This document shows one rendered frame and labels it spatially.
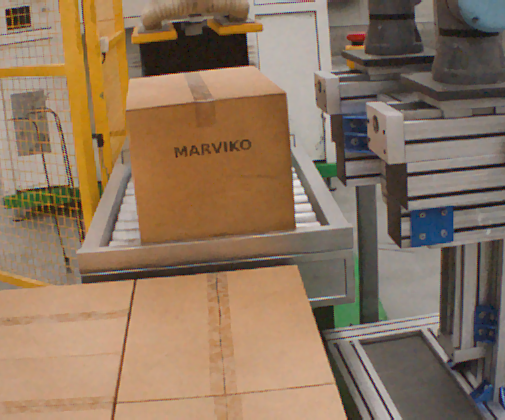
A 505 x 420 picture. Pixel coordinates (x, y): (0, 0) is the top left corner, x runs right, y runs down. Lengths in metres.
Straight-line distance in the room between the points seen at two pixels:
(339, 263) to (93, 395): 0.83
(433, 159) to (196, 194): 0.76
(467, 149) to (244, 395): 0.60
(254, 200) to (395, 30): 0.56
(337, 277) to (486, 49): 0.84
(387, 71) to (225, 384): 0.86
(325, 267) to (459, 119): 0.73
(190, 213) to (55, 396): 0.73
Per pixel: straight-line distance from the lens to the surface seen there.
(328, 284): 2.04
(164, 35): 1.73
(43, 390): 1.51
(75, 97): 2.69
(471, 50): 1.44
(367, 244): 2.63
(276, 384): 1.43
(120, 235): 2.31
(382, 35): 1.91
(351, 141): 1.90
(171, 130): 1.95
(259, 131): 1.97
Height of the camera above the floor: 1.26
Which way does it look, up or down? 18 degrees down
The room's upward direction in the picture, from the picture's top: 5 degrees counter-clockwise
